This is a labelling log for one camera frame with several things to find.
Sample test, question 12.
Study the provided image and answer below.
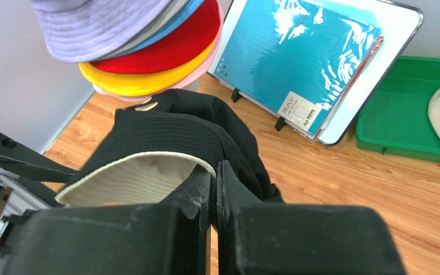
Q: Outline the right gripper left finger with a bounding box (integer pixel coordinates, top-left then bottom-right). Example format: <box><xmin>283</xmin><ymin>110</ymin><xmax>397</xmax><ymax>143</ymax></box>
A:
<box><xmin>3</xmin><ymin>166</ymin><xmax>211</xmax><ymax>274</ymax></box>

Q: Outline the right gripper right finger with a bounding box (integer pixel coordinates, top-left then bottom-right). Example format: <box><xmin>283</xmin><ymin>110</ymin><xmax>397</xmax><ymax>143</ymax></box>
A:
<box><xmin>217</xmin><ymin>161</ymin><xmax>406</xmax><ymax>274</ymax></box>

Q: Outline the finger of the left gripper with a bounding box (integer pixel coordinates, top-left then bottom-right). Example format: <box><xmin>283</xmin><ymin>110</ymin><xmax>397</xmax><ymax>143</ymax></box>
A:
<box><xmin>0</xmin><ymin>133</ymin><xmax>76</xmax><ymax>183</ymax></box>

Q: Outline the black hat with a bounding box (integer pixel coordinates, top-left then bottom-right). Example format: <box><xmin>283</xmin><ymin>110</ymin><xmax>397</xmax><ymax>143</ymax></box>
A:
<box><xmin>56</xmin><ymin>89</ymin><xmax>281</xmax><ymax>207</ymax></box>

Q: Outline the pink bucket hat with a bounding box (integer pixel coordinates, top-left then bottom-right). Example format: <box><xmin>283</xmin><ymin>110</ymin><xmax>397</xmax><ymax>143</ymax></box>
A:
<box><xmin>78</xmin><ymin>1</ymin><xmax>223</xmax><ymax>103</ymax></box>

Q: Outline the yellow bucket hat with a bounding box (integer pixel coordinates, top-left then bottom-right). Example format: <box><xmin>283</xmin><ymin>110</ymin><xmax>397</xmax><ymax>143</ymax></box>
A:
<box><xmin>78</xmin><ymin>36</ymin><xmax>220</xmax><ymax>97</ymax></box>

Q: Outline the lavender hat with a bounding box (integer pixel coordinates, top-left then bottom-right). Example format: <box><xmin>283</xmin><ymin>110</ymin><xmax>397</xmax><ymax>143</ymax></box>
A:
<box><xmin>30</xmin><ymin>0</ymin><xmax>169</xmax><ymax>63</ymax></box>

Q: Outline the red hat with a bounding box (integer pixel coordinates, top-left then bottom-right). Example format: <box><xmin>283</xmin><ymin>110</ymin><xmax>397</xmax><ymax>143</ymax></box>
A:
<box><xmin>91</xmin><ymin>0</ymin><xmax>221</xmax><ymax>74</ymax></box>

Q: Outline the grey hat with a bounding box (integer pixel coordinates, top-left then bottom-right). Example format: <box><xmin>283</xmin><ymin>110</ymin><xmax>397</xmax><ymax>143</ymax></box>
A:
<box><xmin>96</xmin><ymin>0</ymin><xmax>188</xmax><ymax>61</ymax></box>

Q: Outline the blue hat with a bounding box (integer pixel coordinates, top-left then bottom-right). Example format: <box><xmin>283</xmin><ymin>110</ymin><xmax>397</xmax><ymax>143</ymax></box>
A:
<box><xmin>119</xmin><ymin>1</ymin><xmax>203</xmax><ymax>56</ymax></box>

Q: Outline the teal fabric in plastic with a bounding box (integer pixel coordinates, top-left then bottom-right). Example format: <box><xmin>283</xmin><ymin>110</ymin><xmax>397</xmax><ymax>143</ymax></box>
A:
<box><xmin>214</xmin><ymin>1</ymin><xmax>382</xmax><ymax>138</ymax></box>

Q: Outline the green plastic bin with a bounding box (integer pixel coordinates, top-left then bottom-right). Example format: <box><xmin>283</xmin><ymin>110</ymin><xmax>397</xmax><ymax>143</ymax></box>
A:
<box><xmin>356</xmin><ymin>56</ymin><xmax>440</xmax><ymax>163</ymax></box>

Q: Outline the white tablet board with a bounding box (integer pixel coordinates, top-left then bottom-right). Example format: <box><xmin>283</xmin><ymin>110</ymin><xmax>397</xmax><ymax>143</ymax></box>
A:
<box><xmin>209</xmin><ymin>1</ymin><xmax>423</xmax><ymax>145</ymax></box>

